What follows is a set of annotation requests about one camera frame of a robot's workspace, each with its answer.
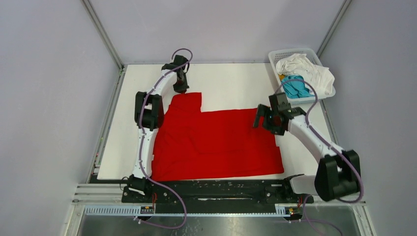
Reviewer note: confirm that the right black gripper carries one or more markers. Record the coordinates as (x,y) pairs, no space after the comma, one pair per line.
(264,110)

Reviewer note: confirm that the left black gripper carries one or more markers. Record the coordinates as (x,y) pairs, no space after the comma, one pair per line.
(182,89)

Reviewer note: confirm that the red t-shirt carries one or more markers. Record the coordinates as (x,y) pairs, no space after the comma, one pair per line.
(192,144)

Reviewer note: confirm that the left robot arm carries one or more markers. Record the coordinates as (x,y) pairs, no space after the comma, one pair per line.
(149,117)

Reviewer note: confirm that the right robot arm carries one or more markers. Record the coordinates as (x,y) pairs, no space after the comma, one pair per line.
(338,174)

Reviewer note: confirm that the teal t-shirt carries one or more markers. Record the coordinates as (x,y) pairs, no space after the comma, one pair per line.
(294,87)

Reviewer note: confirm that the white plastic laundry basket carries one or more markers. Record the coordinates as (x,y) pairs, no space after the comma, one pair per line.
(275,56)

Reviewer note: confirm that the white t-shirt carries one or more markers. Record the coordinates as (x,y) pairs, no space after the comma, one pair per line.
(318,76)

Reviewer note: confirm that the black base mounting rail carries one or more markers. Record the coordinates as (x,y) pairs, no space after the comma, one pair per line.
(212,196)

